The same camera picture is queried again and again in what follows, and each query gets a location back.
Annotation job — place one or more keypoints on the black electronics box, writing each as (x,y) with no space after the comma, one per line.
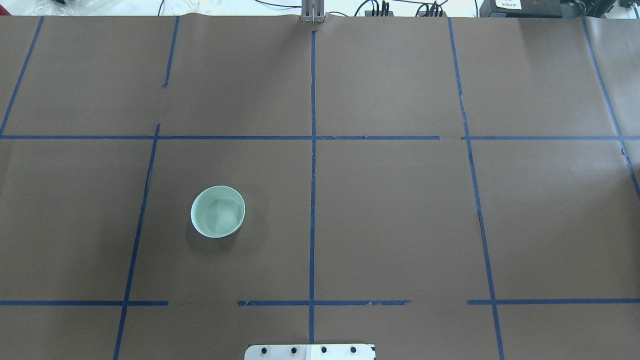
(521,9)

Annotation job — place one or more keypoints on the grey metal camera post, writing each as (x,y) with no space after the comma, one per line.
(313,11)

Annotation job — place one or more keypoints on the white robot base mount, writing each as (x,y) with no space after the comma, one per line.
(331,351)

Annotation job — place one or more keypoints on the clear plastic bag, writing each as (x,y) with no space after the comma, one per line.
(74,7)

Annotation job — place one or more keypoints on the mint green bowl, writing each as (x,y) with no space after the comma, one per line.
(218,212)

